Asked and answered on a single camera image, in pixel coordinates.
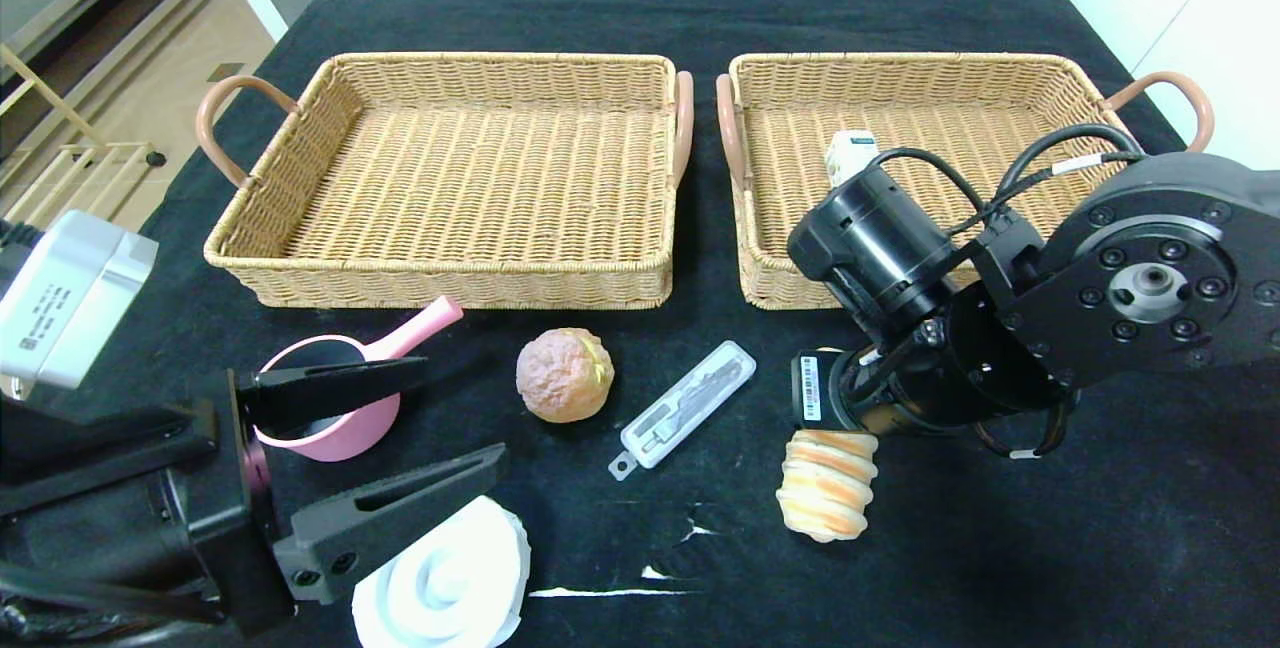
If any pink saucepan with handle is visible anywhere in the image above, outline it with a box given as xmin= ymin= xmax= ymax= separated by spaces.
xmin=255 ymin=296 xmax=466 ymax=463

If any black right camera cable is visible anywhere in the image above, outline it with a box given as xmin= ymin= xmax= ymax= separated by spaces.
xmin=868 ymin=146 xmax=991 ymax=229

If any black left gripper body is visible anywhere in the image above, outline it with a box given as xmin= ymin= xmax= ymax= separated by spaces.
xmin=0 ymin=368 xmax=298 ymax=638

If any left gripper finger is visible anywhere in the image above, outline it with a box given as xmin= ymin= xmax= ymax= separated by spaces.
xmin=236 ymin=355 xmax=430 ymax=437
xmin=272 ymin=442 xmax=511 ymax=606

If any light wooden slatted rack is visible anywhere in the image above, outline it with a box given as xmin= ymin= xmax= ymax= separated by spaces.
xmin=0 ymin=43 xmax=169 ymax=229

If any orange striped bread roll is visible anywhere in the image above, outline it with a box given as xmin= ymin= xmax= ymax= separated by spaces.
xmin=775 ymin=428 xmax=881 ymax=545

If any small white drink carton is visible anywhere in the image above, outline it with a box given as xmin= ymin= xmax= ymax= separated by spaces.
xmin=826 ymin=130 xmax=881 ymax=191

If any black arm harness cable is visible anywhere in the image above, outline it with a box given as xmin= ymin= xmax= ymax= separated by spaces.
xmin=945 ymin=123 xmax=1146 ymax=239

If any round pinkish cream puff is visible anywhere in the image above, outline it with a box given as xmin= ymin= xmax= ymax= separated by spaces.
xmin=516 ymin=328 xmax=616 ymax=424

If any clear plastic knife case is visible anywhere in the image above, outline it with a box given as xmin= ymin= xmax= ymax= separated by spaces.
xmin=608 ymin=341 xmax=758 ymax=483

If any white round lid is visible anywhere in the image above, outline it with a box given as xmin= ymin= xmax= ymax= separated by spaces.
xmin=352 ymin=496 xmax=533 ymax=648

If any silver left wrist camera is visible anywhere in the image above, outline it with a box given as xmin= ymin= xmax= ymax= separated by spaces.
xmin=0 ymin=210 xmax=159 ymax=391

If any braided black gripper cable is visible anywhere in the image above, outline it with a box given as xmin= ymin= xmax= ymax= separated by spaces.
xmin=972 ymin=396 xmax=1079 ymax=461

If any grey metal shelf unit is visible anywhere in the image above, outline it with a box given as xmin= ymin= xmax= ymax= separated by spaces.
xmin=0 ymin=0 xmax=236 ymax=164

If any rectangular wicker basket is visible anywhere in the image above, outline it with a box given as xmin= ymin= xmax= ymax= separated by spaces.
xmin=198 ymin=53 xmax=696 ymax=312
xmin=715 ymin=53 xmax=1216 ymax=312

